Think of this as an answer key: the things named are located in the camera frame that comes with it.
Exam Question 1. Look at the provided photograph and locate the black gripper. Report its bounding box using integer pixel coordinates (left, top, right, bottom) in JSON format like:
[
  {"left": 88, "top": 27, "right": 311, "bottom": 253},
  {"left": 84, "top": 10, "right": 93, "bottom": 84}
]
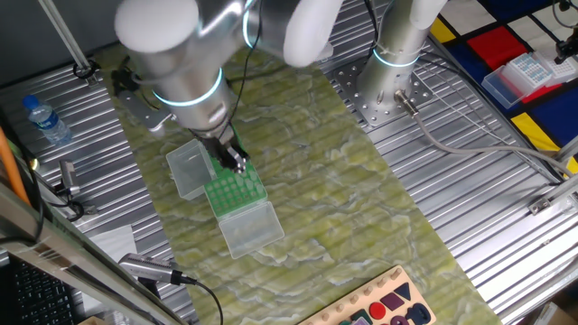
[{"left": 200, "top": 134, "right": 250, "bottom": 177}]

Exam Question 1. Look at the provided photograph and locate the green rack pipette tip box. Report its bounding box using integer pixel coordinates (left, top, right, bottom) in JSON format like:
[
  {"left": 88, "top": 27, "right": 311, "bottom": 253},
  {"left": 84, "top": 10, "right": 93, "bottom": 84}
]
[
  {"left": 165, "top": 124, "right": 252, "bottom": 201},
  {"left": 202, "top": 167, "right": 286, "bottom": 260}
]

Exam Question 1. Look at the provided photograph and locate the green marble pattern mat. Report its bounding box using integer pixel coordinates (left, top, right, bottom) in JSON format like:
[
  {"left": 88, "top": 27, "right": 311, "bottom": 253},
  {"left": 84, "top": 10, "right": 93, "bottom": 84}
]
[{"left": 92, "top": 42, "right": 503, "bottom": 325}]

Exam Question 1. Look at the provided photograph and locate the white power strip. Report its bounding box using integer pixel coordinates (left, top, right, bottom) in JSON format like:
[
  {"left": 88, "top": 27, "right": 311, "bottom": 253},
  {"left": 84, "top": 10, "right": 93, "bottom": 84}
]
[{"left": 315, "top": 41, "right": 335, "bottom": 63}]

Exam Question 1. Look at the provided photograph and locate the black tool at right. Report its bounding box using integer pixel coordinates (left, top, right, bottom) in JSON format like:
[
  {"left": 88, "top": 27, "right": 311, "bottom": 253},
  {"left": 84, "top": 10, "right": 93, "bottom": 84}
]
[{"left": 58, "top": 159, "right": 81, "bottom": 196}]

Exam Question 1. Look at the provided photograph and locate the wooden shape puzzle board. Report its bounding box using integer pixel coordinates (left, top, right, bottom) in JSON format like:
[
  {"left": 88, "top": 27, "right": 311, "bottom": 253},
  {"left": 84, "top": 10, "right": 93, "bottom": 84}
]
[{"left": 295, "top": 265, "right": 438, "bottom": 325}]

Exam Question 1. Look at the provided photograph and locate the clear water bottle blue cap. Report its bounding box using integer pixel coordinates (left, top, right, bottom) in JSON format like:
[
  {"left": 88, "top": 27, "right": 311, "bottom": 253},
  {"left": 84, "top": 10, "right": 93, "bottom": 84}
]
[{"left": 22, "top": 94, "right": 73, "bottom": 147}]

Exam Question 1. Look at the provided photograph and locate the teal puzzle piece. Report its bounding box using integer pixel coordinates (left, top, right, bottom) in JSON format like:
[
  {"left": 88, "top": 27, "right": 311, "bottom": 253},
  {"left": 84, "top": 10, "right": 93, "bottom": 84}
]
[{"left": 350, "top": 309, "right": 374, "bottom": 325}]

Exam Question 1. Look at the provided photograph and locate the purple square puzzle piece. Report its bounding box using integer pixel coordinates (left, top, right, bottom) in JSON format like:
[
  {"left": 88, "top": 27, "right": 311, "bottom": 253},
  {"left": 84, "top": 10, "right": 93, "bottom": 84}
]
[{"left": 379, "top": 292, "right": 406, "bottom": 311}]

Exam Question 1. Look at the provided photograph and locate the navy triangle puzzle piece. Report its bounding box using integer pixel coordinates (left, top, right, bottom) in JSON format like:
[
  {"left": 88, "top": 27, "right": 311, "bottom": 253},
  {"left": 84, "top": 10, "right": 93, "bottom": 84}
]
[{"left": 393, "top": 282, "right": 413, "bottom": 302}]

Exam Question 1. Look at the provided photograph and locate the slim aluminium pole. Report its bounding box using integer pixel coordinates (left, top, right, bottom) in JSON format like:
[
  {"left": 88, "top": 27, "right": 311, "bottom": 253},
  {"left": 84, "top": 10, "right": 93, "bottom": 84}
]
[{"left": 37, "top": 0, "right": 101, "bottom": 87}]

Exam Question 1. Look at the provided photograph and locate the orange tube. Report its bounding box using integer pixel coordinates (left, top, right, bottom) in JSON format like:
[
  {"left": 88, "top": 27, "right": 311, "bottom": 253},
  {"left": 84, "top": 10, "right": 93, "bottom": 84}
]
[{"left": 0, "top": 125, "right": 32, "bottom": 207}]

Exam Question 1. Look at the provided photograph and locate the navy rounded puzzle piece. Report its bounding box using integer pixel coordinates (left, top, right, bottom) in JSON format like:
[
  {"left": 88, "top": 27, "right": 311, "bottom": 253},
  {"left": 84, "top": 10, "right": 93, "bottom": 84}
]
[{"left": 404, "top": 302, "right": 433, "bottom": 325}]

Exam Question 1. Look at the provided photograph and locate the black keyboard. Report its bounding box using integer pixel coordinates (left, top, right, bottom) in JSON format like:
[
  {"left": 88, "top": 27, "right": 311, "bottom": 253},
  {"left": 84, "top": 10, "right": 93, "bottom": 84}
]
[{"left": 7, "top": 255, "right": 78, "bottom": 325}]

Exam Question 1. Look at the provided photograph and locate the red blue yellow cloth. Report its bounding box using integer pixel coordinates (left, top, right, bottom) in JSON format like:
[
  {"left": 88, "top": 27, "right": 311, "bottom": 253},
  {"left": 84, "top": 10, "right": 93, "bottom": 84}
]
[{"left": 428, "top": 0, "right": 578, "bottom": 177}]

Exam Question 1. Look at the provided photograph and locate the small white rack tip box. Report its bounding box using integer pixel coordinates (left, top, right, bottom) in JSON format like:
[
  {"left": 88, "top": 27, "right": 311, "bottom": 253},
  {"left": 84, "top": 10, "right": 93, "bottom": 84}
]
[
  {"left": 532, "top": 49, "right": 578, "bottom": 87},
  {"left": 480, "top": 52, "right": 555, "bottom": 110}
]

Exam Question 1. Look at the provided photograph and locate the aluminium extrusion bar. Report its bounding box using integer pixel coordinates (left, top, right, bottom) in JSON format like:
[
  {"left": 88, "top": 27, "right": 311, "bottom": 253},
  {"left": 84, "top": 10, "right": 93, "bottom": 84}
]
[
  {"left": 527, "top": 173, "right": 578, "bottom": 216},
  {"left": 553, "top": 135, "right": 578, "bottom": 166}
]

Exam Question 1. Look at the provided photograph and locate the dark robot end tool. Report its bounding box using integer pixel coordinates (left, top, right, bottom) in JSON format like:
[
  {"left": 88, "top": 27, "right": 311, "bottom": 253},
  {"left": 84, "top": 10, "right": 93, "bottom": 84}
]
[{"left": 554, "top": 38, "right": 578, "bottom": 65}]

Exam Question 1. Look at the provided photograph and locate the brown cardboard box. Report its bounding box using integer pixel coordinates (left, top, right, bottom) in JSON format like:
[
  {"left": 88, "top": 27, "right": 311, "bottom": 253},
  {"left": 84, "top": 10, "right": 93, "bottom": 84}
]
[{"left": 532, "top": 301, "right": 578, "bottom": 325}]

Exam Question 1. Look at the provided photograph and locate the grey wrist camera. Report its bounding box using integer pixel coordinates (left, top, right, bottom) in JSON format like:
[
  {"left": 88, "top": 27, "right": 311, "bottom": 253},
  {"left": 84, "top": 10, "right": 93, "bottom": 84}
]
[{"left": 117, "top": 88, "right": 176, "bottom": 137}]

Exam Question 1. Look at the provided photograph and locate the black camera cable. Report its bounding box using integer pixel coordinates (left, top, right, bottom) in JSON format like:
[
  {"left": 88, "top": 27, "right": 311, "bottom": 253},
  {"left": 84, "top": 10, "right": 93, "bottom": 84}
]
[{"left": 180, "top": 274, "right": 225, "bottom": 325}]

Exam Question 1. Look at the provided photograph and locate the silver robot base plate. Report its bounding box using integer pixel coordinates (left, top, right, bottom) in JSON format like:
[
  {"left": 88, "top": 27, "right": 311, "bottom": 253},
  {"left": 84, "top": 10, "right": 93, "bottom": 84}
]
[{"left": 331, "top": 54, "right": 435, "bottom": 133}]

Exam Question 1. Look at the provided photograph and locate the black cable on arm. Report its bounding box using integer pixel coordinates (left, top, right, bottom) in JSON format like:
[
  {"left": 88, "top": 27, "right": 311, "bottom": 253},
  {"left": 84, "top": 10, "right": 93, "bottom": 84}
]
[{"left": 110, "top": 0, "right": 290, "bottom": 141}]

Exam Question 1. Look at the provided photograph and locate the silver depth camera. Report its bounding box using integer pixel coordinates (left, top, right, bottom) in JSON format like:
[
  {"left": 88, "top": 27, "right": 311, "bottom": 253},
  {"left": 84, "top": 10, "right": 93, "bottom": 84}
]
[{"left": 117, "top": 252, "right": 185, "bottom": 286}]

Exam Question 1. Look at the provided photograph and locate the grey cable with metal plug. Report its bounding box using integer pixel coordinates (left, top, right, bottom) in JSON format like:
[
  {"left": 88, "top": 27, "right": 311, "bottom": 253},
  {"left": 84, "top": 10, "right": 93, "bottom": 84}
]
[{"left": 393, "top": 88, "right": 575, "bottom": 178}]

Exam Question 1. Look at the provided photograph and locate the black cable at arm base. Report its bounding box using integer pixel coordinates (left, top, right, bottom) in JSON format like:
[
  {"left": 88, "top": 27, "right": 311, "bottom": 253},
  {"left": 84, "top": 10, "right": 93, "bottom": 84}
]
[{"left": 363, "top": 0, "right": 386, "bottom": 51}]

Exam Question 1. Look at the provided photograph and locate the grey aluminium frame rail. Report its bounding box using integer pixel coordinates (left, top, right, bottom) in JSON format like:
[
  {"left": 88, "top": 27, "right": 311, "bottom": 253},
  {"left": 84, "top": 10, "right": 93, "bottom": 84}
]
[{"left": 0, "top": 180, "right": 189, "bottom": 325}]

